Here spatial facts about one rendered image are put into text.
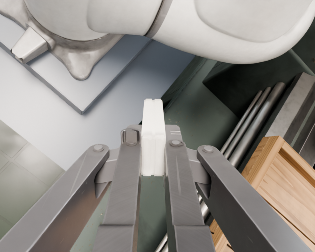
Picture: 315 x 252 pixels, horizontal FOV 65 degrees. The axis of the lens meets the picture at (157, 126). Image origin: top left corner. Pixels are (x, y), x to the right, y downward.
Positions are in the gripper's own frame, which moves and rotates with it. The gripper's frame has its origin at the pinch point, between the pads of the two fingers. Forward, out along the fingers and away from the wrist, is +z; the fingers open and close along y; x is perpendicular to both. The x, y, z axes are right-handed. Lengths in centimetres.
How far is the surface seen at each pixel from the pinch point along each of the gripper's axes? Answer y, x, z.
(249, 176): 16.5, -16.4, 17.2
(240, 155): 19.1, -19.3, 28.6
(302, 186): 28.1, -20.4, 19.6
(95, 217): -14, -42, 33
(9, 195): -60, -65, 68
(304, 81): 32.4, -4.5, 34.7
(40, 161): -49, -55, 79
